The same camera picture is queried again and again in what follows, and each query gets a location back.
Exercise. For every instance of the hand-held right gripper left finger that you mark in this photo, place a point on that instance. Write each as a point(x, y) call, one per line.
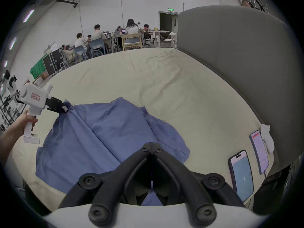
point(114, 186)

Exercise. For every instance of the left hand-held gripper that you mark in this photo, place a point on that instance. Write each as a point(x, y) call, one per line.
point(33, 96)

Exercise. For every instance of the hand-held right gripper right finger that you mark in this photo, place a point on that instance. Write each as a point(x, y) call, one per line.
point(187, 186)

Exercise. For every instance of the blue shirt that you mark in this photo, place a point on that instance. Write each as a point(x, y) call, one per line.
point(95, 139)

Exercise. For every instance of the person's left forearm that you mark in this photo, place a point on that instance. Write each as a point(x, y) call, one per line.
point(7, 146)

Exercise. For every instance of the person's left hand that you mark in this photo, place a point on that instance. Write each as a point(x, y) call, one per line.
point(22, 122)

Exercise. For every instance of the green cloth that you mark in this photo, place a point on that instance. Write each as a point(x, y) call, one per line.
point(38, 69)

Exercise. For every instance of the stack of black cases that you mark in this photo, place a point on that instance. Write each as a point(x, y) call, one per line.
point(53, 60)

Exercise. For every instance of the phone with blue screen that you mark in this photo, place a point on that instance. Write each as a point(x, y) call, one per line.
point(242, 177)

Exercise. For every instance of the blue chair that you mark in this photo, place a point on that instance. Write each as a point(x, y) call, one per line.
point(97, 45)

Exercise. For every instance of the group of people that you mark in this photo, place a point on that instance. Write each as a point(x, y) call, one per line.
point(97, 34)

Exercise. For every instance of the phone with pink screen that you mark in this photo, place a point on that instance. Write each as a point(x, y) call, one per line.
point(260, 151)

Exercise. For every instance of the wooden chair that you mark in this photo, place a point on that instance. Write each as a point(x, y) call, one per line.
point(131, 43)

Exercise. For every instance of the small white cloth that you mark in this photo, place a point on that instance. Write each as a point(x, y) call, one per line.
point(268, 136)

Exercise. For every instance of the bed with beige sheet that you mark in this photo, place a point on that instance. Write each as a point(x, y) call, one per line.
point(178, 91)

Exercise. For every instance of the white folding chair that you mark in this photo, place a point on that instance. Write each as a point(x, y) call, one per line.
point(171, 39)

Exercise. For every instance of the grey padded headboard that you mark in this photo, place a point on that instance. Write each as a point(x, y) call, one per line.
point(237, 56)

